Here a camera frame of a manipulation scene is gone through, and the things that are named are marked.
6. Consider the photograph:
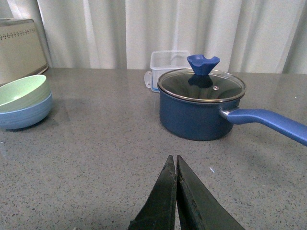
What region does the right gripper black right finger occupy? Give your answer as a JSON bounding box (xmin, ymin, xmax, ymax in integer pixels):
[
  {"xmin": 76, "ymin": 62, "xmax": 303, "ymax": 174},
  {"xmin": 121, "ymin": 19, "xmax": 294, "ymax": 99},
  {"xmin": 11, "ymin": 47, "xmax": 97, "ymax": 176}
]
[{"xmin": 177, "ymin": 155, "xmax": 243, "ymax": 230}]

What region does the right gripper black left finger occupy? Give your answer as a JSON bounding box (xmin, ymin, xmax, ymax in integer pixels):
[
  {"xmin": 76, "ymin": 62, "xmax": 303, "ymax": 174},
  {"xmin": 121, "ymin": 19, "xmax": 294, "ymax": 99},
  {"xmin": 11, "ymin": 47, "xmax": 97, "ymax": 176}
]
[{"xmin": 128, "ymin": 155, "xmax": 177, "ymax": 230}]

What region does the green bowl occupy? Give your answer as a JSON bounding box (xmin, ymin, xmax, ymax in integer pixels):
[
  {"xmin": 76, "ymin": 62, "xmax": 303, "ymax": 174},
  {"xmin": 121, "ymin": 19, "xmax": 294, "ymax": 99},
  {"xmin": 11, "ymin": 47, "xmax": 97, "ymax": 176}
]
[{"xmin": 0, "ymin": 75, "xmax": 51, "ymax": 113}]

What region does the blue bowl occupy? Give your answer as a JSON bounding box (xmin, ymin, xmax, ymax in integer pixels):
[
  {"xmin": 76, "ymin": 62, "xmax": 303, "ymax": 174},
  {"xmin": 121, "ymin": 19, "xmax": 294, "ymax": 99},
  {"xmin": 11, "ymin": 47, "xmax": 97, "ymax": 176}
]
[{"xmin": 0, "ymin": 93, "xmax": 53, "ymax": 129}]

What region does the glass lid with blue knob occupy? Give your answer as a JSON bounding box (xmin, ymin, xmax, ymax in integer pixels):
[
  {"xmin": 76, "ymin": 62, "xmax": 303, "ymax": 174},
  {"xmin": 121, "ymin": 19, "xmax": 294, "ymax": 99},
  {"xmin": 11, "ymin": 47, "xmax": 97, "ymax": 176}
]
[{"xmin": 157, "ymin": 55, "xmax": 246, "ymax": 103}]

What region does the clear plastic food container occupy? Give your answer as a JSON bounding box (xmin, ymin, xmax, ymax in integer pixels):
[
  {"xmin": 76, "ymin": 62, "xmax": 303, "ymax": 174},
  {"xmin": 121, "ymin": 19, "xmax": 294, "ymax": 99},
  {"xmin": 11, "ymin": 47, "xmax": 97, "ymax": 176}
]
[{"xmin": 144, "ymin": 50, "xmax": 190, "ymax": 92}]

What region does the blue saucepan with handle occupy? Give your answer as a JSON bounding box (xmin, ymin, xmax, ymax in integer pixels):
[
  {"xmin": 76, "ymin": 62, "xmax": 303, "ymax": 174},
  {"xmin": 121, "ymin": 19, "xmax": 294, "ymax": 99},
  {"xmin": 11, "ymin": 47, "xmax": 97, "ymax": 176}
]
[{"xmin": 160, "ymin": 91, "xmax": 307, "ymax": 145}]

